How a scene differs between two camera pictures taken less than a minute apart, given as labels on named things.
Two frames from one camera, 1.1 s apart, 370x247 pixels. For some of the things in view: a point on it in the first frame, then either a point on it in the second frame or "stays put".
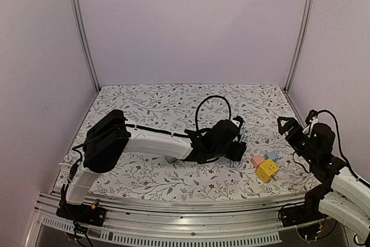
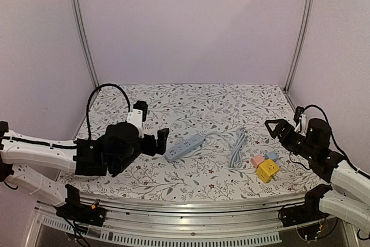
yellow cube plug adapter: x=266 y=169 stays put
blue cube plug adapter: x=272 y=155 stays put
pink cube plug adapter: x=256 y=160 stays put
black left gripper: x=239 y=153 → x=151 y=150
